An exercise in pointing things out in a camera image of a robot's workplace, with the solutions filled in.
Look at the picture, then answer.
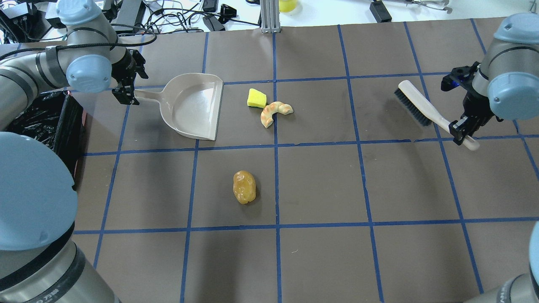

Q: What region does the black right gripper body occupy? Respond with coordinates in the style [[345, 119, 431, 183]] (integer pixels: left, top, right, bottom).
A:
[[441, 61, 495, 137]]

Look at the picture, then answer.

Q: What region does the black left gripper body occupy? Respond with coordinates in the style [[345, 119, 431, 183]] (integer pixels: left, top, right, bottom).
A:
[[112, 49, 149, 99]]

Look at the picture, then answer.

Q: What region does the beige hand brush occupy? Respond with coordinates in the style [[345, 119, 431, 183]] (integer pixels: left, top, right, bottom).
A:
[[394, 80, 480, 150]]

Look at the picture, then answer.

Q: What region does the beige plastic dustpan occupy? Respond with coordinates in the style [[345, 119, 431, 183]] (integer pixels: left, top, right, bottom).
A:
[[134, 73, 224, 141]]

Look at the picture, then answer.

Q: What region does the yellow sponge piece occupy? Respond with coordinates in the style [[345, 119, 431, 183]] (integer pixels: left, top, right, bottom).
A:
[[246, 88, 267, 109]]

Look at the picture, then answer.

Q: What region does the croissant toy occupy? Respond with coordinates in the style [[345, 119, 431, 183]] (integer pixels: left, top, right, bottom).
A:
[[260, 101, 294, 128]]

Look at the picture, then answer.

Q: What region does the yellow potato toy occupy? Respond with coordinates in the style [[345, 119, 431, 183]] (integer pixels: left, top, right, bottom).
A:
[[233, 170, 256, 205]]

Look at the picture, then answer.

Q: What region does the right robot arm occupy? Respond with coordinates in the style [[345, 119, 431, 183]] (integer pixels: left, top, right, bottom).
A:
[[441, 12, 539, 145]]

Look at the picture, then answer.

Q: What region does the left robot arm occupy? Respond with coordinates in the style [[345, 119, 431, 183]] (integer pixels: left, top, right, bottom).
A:
[[1, 0, 148, 303]]

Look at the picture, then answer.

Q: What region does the bin with black bag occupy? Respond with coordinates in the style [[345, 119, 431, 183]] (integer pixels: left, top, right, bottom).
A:
[[3, 90, 86, 189]]

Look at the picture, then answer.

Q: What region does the aluminium frame post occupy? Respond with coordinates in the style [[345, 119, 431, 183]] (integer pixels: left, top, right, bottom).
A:
[[260, 0, 281, 33]]

